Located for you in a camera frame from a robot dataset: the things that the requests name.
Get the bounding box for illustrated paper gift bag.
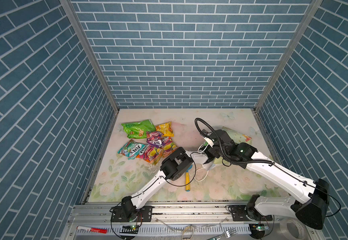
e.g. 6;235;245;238
190;126;252;182

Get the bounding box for red fruit candy packet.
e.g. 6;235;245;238
161;137;174;151

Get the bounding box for yellow corn chips packet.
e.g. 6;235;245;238
156;122;174;137

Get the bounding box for purple berry candy packet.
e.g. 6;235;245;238
147;131;165;148

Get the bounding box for lemon fruit candy packet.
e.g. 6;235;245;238
137;142;178;165

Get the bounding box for green chips bag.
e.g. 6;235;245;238
121;120;156;139

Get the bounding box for teal red snack packet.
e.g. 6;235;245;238
118;140;147;160

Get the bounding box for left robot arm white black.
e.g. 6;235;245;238
111;147;215;222

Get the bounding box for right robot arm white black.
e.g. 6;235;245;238
200;130;330;230

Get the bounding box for blue yellow toy rake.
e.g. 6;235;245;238
185;167;191;192

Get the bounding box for metal fork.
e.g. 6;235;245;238
208;229;238;240

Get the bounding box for clear tape roll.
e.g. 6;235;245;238
279;218;307;240

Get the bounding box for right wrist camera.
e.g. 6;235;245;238
204;137;214;147

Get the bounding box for white slotted cable duct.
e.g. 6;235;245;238
113;224;251;237

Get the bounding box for beige cord loop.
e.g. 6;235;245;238
181;225;195;240

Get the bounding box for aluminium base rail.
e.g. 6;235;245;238
68;201;312;224

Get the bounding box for red handled tool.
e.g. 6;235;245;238
77;226;108;234

